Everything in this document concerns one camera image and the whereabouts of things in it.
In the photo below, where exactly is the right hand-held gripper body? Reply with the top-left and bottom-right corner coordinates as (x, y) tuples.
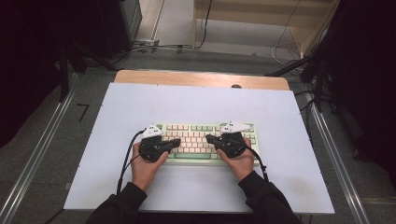
(219, 121), (252, 159)

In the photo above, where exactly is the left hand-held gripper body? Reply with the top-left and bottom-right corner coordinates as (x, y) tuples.
(138, 124), (166, 163)

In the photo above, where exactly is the green and pink keyboard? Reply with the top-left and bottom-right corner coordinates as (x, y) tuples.
(157, 122), (260, 166)

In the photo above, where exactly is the person's left hand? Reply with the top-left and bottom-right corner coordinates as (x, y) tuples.
(130, 141), (171, 192)

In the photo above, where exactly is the person's right hand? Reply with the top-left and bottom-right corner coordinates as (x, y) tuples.
(216, 137), (255, 183)

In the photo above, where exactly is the white board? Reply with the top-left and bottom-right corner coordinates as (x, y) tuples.
(64, 82), (336, 216)

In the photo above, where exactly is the wooden table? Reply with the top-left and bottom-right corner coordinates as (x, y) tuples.
(114, 69), (290, 91)

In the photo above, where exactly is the black metal stand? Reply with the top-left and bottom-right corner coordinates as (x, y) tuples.
(265, 55), (332, 114)
(57, 43), (72, 103)

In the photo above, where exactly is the black cabinet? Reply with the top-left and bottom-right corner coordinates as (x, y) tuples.
(96, 0), (143, 60)

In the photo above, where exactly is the light wooden shelf unit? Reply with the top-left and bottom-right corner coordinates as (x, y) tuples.
(191, 0), (341, 58)

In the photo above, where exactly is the dark curtain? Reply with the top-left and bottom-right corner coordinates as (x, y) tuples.
(0, 0), (106, 149)
(321, 0), (396, 188)

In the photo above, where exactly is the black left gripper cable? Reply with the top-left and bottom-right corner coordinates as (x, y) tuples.
(116, 128), (148, 196)

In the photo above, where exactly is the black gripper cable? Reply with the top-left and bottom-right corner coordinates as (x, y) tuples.
(233, 139), (270, 183)
(116, 128), (148, 196)

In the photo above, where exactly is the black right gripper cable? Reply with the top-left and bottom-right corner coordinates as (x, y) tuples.
(233, 139), (270, 183)

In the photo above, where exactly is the bundle of floor cables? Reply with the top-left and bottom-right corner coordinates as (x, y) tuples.
(111, 38), (195, 62)

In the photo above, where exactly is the aluminium floor rail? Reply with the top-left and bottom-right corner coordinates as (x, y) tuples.
(303, 92), (372, 224)
(0, 73), (79, 224)

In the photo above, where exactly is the white cable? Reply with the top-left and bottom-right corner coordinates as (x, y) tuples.
(270, 0), (304, 67)

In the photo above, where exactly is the black hanging cable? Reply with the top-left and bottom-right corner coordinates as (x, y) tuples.
(197, 0), (214, 49)

